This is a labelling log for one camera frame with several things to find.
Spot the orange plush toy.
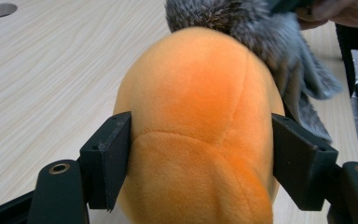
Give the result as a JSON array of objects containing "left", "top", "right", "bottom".
[{"left": 112, "top": 26, "right": 286, "bottom": 224}]

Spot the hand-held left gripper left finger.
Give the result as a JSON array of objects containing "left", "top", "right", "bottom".
[{"left": 79, "top": 111, "right": 132, "bottom": 213}]

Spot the black stand with bolted base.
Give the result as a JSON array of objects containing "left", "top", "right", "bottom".
[{"left": 335, "top": 22, "right": 358, "bottom": 125}]

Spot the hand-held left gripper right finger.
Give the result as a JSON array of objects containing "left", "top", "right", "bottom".
[{"left": 271, "top": 113, "right": 339, "bottom": 213}]

